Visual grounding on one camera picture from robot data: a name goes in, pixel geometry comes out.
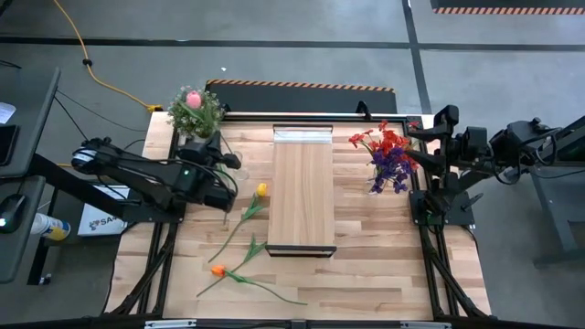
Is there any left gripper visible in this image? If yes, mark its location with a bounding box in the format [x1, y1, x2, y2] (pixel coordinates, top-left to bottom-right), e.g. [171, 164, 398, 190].
[177, 131, 242, 170]

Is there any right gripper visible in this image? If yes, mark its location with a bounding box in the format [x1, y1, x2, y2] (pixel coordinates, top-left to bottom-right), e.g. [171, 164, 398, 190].
[403, 104, 490, 182]

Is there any red artificial flower bunch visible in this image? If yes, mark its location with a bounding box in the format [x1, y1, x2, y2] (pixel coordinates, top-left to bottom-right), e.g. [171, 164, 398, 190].
[348, 129, 389, 159]
[377, 119, 420, 171]

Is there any yellow artificial tulip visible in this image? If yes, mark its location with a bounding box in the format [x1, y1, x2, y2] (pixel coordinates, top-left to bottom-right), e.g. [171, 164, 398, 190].
[208, 182, 269, 263]

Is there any purple artificial flower bunch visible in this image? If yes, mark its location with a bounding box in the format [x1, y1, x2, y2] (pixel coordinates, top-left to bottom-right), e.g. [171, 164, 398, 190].
[367, 145, 415, 196]

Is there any pink artificial tulip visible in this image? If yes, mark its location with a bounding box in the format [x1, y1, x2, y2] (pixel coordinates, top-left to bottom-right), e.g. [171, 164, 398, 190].
[175, 90, 233, 156]

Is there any potted green leafy plant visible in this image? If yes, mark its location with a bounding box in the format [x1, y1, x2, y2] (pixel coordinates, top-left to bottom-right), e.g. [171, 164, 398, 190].
[167, 85, 226, 140]

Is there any translucent plastic strip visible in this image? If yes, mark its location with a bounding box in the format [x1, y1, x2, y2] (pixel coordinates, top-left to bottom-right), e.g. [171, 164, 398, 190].
[272, 127, 334, 145]

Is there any black striped-edge floor mat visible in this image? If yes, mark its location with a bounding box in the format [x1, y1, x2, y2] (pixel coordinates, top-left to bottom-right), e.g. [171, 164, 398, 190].
[430, 0, 585, 16]
[204, 79, 398, 115]

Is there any orange tulip flower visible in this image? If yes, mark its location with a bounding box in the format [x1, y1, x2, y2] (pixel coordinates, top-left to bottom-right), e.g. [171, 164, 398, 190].
[196, 234, 268, 298]

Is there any orange artificial tulip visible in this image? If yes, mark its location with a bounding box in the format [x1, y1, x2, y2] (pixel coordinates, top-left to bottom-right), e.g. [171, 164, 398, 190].
[210, 264, 308, 306]

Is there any grey metal table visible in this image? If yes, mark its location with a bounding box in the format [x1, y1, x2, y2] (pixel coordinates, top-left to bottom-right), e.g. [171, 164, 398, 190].
[529, 113, 585, 267]

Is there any white printed box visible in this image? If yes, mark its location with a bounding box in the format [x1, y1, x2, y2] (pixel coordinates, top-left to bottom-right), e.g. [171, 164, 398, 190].
[76, 185, 132, 238]

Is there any black desk support beam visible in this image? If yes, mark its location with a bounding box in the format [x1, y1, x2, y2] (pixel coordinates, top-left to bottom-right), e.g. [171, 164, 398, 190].
[27, 153, 132, 221]

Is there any white and yellow spray can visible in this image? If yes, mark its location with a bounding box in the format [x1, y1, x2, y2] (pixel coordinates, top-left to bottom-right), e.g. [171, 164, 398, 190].
[29, 213, 72, 242]

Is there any grey desk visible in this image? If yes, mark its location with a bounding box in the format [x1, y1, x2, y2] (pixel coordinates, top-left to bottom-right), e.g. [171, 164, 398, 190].
[0, 68, 63, 285]

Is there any black computer mouse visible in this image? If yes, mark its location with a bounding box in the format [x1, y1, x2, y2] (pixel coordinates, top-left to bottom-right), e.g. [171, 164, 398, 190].
[0, 194, 27, 235]

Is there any black phone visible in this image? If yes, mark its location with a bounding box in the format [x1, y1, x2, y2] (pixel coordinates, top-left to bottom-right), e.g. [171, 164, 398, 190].
[0, 124, 20, 166]

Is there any white paper sheet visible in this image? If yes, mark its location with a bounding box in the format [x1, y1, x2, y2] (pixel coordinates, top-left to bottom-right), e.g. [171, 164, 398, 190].
[0, 102, 17, 125]

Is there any yellow extension cable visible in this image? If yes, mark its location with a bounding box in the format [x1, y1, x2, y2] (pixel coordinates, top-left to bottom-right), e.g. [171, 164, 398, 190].
[51, 0, 164, 113]

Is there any black aluminium table frame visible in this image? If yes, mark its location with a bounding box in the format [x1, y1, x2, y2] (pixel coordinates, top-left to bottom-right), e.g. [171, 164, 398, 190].
[105, 111, 494, 321]

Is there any black floor cable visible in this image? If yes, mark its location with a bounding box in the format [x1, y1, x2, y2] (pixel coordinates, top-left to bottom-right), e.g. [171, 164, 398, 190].
[53, 89, 148, 134]

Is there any silver metal bracket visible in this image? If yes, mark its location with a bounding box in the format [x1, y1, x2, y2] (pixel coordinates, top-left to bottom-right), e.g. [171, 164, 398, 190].
[400, 321, 452, 329]
[144, 319, 197, 329]

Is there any black horizontal frame beam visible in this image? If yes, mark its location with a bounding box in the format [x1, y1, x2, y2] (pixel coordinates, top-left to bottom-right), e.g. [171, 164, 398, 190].
[0, 313, 585, 329]

